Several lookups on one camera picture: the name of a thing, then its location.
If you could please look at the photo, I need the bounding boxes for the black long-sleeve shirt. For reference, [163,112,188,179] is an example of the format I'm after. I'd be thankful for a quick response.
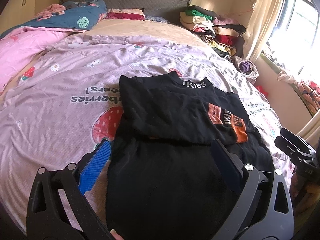
[106,72,274,239]

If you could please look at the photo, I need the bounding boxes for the pile of folded clothes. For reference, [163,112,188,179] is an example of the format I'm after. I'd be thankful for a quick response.
[180,5,246,58]

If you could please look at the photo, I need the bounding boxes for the left hand with painted nails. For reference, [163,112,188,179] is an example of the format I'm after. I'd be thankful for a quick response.
[110,229,124,240]

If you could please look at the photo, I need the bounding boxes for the floral cloth on windowsill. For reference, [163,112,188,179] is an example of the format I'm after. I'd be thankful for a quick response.
[277,70,319,116]

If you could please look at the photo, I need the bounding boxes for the pink strawberry print bedsheet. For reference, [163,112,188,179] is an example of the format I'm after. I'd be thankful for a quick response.
[1,20,294,230]

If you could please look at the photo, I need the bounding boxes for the purple cloth bundle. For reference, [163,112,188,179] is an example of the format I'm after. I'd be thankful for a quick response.
[232,55,259,84]

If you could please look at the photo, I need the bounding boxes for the cream window curtain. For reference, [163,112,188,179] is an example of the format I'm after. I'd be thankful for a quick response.
[244,0,283,62]

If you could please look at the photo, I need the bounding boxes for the bright pink quilt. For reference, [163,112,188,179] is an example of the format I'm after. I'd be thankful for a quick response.
[1,27,73,91]

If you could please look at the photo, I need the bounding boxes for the dark blue leaf-print blanket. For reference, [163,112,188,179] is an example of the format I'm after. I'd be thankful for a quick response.
[1,0,107,38]

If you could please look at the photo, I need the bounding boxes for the red and cream pillow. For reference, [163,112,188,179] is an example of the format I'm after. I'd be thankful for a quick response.
[106,9,145,21]

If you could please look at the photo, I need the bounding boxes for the cream wardrobe with handles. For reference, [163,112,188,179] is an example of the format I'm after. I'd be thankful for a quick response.
[1,0,35,33]

